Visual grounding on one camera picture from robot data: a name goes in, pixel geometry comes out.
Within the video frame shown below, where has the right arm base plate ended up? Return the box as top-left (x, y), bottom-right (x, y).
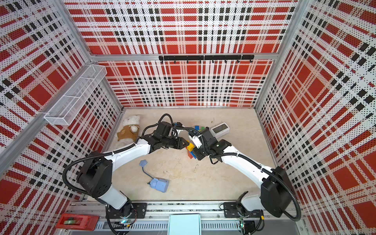
top-left (223, 202), bottom-right (263, 218)

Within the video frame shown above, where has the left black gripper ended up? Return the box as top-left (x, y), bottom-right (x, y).
top-left (161, 136), bottom-right (190, 149)

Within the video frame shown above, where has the light blue tray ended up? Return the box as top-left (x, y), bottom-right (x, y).
top-left (167, 214), bottom-right (202, 235)

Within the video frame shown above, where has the red square lego brick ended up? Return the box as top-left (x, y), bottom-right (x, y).
top-left (187, 151), bottom-right (193, 159)

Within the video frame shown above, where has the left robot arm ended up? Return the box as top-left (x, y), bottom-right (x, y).
top-left (62, 114), bottom-right (189, 218)

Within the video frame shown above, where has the light blue charger with cable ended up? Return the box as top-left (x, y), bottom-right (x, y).
top-left (139, 160), bottom-right (169, 193)

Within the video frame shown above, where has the yellow tall lego brick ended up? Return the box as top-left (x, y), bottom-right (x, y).
top-left (186, 143), bottom-right (195, 152)

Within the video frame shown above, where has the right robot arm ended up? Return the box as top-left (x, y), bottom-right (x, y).
top-left (174, 122), bottom-right (302, 222)

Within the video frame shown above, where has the white teddy bear brown shirt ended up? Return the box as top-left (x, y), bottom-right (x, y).
top-left (117, 115), bottom-right (140, 143)

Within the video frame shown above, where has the white wire mesh basket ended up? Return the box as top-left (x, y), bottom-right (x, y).
top-left (44, 64), bottom-right (107, 126)

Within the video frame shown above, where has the red tool box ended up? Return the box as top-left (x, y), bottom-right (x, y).
top-left (56, 213), bottom-right (99, 231)

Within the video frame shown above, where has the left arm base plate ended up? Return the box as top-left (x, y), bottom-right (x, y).
top-left (105, 202), bottom-right (147, 219)

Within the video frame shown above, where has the black hook rail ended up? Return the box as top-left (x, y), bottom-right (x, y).
top-left (159, 54), bottom-right (255, 63)

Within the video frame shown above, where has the white digital clock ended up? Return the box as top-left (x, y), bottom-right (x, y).
top-left (210, 122), bottom-right (230, 138)

